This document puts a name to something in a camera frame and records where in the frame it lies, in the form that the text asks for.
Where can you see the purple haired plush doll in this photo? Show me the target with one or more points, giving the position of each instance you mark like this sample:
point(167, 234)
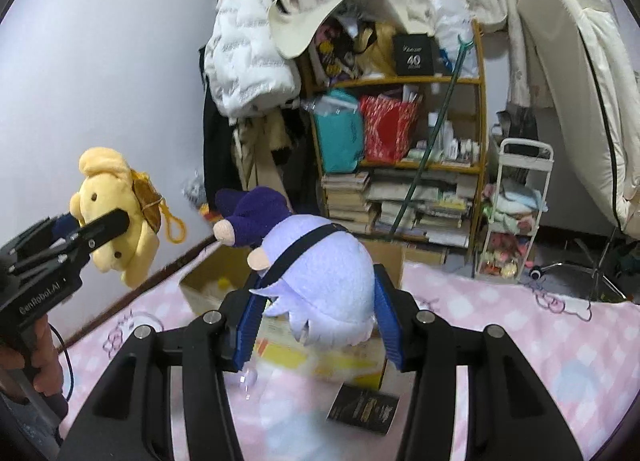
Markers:
point(313, 271)

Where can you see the beige coat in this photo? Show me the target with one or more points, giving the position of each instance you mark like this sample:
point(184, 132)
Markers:
point(254, 140)

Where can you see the small black card box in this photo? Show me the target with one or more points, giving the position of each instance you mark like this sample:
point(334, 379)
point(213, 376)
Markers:
point(366, 409)

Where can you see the white puffer jacket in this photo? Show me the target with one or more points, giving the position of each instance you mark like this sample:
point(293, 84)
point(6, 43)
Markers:
point(245, 71)

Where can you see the red patterned gift bag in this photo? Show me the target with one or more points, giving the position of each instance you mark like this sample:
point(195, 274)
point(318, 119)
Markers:
point(388, 123)

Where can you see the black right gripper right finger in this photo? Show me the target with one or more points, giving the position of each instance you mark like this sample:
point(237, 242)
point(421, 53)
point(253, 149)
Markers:
point(512, 416)

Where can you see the white rolling cart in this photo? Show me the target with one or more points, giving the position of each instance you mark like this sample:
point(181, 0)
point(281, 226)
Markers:
point(513, 205)

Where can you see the cream mattress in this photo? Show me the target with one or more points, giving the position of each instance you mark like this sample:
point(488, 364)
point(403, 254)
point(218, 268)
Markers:
point(596, 98)

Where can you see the snack bags on floor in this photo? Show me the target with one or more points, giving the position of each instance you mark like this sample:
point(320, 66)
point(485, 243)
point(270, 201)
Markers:
point(193, 189)

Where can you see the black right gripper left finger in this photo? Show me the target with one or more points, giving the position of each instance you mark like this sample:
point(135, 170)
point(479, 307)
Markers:
point(127, 414)

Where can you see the cream hat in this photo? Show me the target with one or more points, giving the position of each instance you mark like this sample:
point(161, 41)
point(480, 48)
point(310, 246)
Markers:
point(293, 32)

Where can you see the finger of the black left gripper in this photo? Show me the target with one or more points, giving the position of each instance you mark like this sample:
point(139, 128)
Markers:
point(86, 239)

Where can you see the black box with 40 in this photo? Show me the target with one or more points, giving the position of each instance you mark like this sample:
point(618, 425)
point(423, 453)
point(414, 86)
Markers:
point(413, 54)

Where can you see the teal bag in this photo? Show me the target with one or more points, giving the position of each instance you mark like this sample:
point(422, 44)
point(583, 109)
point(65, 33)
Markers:
point(339, 127)

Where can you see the stack of books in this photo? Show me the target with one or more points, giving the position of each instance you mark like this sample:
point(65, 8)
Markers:
point(347, 202)

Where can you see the green pole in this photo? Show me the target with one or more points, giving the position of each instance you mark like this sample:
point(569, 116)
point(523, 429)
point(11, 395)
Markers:
point(464, 48)

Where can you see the yellow dog plush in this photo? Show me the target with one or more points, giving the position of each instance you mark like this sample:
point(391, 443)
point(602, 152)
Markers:
point(127, 213)

